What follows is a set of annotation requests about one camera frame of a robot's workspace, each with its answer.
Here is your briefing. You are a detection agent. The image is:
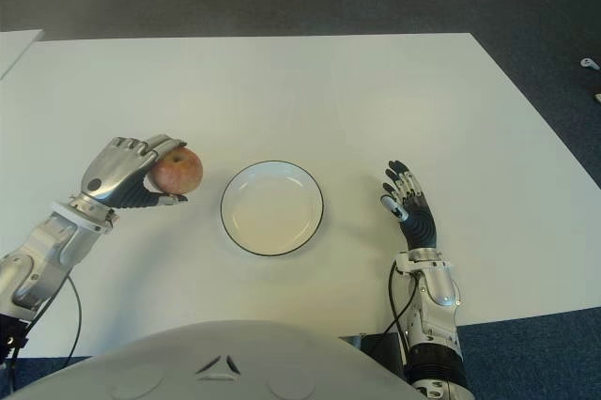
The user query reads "left robot hand black silver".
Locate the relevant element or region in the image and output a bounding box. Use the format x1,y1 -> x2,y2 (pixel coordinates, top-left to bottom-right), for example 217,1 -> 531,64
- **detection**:
80,134 -> 190,210

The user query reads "right robot hand black silver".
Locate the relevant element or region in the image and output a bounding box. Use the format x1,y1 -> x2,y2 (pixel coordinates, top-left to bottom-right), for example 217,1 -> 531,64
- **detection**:
379,159 -> 440,252

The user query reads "red yellow apple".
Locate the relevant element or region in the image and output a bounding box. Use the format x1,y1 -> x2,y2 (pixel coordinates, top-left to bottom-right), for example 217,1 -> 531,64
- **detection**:
149,146 -> 205,196

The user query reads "white plate with black rim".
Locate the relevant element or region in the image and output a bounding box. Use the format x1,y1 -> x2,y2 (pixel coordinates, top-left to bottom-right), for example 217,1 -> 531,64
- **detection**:
219,160 -> 326,258

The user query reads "black base under table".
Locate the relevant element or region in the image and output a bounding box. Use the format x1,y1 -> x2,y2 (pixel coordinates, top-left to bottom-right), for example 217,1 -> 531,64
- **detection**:
338,332 -> 410,378

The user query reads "white side table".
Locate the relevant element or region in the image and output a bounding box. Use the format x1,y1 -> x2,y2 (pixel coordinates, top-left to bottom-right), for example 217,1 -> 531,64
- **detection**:
0,28 -> 45,82

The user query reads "grey robot torso shell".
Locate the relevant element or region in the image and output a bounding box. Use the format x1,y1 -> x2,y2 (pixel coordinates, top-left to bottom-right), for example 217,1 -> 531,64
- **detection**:
8,319 -> 420,400

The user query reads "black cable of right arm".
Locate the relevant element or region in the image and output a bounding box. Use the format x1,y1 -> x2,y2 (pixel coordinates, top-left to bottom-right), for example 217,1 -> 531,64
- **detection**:
374,261 -> 415,366

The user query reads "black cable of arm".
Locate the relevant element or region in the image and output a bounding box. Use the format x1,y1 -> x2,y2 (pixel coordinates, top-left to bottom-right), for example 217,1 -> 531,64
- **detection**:
8,272 -> 83,376
374,261 -> 415,366

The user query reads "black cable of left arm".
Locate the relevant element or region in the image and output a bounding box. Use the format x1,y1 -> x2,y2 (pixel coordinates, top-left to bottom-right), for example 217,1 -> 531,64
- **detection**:
8,272 -> 83,376

